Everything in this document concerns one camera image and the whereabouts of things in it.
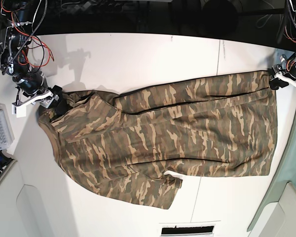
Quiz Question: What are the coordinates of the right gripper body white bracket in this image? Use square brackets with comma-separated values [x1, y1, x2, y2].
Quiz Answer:
[12, 76, 62, 118]

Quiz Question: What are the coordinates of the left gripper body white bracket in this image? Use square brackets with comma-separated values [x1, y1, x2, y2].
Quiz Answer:
[269, 53, 296, 93]

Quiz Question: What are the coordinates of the camouflage t-shirt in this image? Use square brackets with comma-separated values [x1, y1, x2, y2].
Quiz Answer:
[37, 71, 278, 209]

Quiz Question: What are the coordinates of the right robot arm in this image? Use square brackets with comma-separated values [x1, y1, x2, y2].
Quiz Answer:
[0, 0, 68, 118]

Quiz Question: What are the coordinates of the clear plastic storage box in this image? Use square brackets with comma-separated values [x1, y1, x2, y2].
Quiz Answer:
[0, 101, 16, 153]

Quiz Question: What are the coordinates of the white floor vent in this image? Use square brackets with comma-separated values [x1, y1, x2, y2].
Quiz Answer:
[160, 221, 220, 237]

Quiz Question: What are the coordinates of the braided cable right arm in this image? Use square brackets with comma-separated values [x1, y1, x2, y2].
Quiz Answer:
[7, 0, 49, 65]

